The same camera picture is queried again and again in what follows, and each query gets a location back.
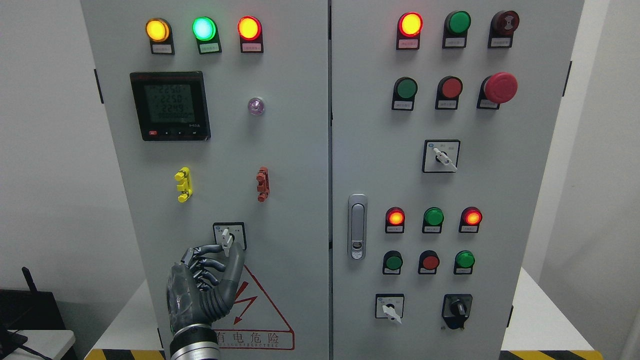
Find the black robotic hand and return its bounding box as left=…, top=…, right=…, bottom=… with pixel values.
left=166, top=243, right=246, bottom=335

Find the rotary selector switch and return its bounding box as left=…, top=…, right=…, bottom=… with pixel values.
left=212, top=222, right=247, bottom=258

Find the green lit indicator light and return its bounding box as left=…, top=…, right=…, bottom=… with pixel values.
left=192, top=16, right=222, bottom=55

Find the yellow indicator light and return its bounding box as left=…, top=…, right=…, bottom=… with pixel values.
left=145, top=17, right=175, bottom=55

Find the red danger warning sticker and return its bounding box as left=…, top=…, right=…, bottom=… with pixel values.
left=213, top=266, right=295, bottom=351

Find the yellow terminal connector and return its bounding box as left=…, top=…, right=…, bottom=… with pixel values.
left=174, top=166, right=193, bottom=203

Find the red terminal connector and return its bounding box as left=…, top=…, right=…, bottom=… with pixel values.
left=256, top=166, right=270, bottom=203

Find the white table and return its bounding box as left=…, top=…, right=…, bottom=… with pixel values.
left=18, top=330, right=76, bottom=360

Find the black router with antenna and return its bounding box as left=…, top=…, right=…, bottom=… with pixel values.
left=0, top=266, right=67, bottom=330

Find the black digital power meter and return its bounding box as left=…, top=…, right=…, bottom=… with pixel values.
left=129, top=71, right=211, bottom=141

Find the clear small lamp bulb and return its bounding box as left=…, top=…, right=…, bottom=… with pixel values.
left=247, top=96, right=266, bottom=116

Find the green push button lower left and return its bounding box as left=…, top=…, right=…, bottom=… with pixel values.
left=382, top=250, right=403, bottom=275

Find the green push button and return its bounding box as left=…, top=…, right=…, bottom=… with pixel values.
left=382, top=250, right=403, bottom=275
left=454, top=250, right=476, bottom=275
left=391, top=76, right=418, bottom=111

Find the red lit indicator lower left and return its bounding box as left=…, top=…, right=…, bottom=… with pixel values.
left=385, top=206, right=406, bottom=234

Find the grey electrical control cabinet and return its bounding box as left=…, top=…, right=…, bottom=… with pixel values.
left=80, top=0, right=585, bottom=360

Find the red push button lower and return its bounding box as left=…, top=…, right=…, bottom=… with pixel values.
left=417, top=250, right=441, bottom=275

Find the red push button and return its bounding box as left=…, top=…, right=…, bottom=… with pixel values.
left=417, top=250, right=441, bottom=275
left=434, top=76, right=463, bottom=110

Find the green indicator lower middle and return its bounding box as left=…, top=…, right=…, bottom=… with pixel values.
left=422, top=207, right=445, bottom=234

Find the green push button lower right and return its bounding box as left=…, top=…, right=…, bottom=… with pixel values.
left=454, top=250, right=476, bottom=275

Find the red lit indicator light left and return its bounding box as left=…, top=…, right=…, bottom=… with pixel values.
left=237, top=16, right=264, bottom=53

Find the red lit indicator lower right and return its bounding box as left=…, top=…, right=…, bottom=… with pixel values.
left=458, top=206, right=483, bottom=233

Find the green push button upper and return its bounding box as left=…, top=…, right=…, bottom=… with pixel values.
left=391, top=76, right=418, bottom=111

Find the red push button upper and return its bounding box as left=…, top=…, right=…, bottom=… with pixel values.
left=434, top=76, right=463, bottom=110

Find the red lit indicator top right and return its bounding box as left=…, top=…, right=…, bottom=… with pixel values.
left=396, top=12, right=424, bottom=51

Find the red emergency stop button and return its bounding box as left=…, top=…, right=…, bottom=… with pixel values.
left=477, top=71, right=518, bottom=110

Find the green indicator top right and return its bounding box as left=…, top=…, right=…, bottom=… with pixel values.
left=442, top=10, right=472, bottom=49

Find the dark red buzzer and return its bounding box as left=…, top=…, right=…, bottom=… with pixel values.
left=487, top=10, right=521, bottom=49

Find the silver door latch handle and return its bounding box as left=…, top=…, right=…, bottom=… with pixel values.
left=347, top=193, right=368, bottom=260

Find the lower white rotary switch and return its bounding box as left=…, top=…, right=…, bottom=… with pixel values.
left=375, top=293, right=405, bottom=325

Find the black knob selector switch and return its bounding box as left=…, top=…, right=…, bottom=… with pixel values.
left=441, top=294, right=473, bottom=330

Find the upper right rotary switch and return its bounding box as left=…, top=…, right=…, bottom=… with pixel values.
left=422, top=139, right=461, bottom=173

